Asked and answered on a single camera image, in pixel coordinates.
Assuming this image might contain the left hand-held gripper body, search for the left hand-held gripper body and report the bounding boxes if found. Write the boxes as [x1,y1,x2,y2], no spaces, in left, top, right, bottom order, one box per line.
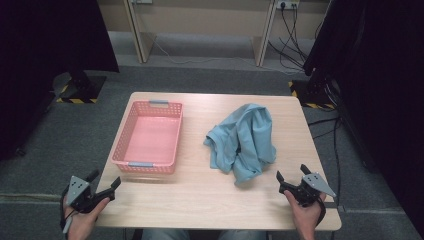
[67,175,108,214]

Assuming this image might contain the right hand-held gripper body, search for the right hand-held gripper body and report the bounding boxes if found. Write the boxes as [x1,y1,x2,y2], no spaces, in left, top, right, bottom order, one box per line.
[282,172,337,208]

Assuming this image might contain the light blue shirt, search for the light blue shirt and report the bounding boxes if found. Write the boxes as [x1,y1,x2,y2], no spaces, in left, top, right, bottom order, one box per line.
[203,103,278,186]

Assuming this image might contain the pink plastic basket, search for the pink plastic basket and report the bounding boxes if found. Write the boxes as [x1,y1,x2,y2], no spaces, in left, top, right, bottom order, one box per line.
[110,99,184,175]

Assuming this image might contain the person's left hand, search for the person's left hand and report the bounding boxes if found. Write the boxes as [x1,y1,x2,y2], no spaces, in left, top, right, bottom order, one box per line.
[63,196,111,240]

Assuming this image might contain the person's right hand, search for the person's right hand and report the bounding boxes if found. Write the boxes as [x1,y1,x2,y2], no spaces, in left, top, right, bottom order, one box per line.
[283,189,328,240]

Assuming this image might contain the person's right leg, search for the person's right leg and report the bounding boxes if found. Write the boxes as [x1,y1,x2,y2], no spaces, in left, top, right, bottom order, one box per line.
[218,229,268,240]

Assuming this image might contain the person's leg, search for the person's leg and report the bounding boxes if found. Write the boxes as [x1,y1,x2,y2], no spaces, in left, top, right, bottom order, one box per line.
[218,229,268,240]
[141,229,191,240]

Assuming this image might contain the person's left leg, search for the person's left leg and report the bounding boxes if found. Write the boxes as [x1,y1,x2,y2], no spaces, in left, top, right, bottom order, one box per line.
[141,229,191,240]

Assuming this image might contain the black striped stand base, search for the black striped stand base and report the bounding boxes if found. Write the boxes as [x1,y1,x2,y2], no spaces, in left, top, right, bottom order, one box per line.
[288,78,336,110]
[53,71,108,104]

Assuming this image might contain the black curtain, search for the black curtain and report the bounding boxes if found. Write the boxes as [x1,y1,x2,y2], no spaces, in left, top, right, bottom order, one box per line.
[303,0,424,236]
[0,0,121,161]

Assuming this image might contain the left gripper black strap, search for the left gripper black strap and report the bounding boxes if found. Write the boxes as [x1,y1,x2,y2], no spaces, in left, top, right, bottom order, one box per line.
[59,185,73,231]

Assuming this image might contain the gripper black strap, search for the gripper black strap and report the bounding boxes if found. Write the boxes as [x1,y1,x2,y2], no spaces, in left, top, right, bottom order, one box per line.
[315,196,329,228]
[59,185,73,231]

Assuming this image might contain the right gripper black strap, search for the right gripper black strap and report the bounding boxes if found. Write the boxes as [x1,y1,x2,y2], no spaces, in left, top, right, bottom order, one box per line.
[315,196,329,228]

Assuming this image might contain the black floor cables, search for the black floor cables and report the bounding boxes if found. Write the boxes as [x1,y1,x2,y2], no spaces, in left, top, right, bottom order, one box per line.
[308,116,344,204]

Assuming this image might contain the black cables at socket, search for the black cables at socket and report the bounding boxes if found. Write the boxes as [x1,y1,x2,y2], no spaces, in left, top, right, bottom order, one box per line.
[268,3,324,73]

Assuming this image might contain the white wall socket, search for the white wall socket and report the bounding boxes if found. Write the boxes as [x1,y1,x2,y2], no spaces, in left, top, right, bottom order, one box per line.
[275,0,300,10]

